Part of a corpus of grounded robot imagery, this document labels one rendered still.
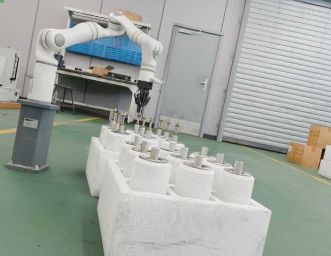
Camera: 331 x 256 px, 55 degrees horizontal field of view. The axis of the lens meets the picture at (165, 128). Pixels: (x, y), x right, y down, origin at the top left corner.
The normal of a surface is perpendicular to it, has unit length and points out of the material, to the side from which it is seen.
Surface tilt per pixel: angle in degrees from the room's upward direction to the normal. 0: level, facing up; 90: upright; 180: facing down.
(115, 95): 90
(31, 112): 93
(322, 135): 90
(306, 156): 90
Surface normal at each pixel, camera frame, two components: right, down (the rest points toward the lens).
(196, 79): 0.03, 0.06
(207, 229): 0.26, 0.11
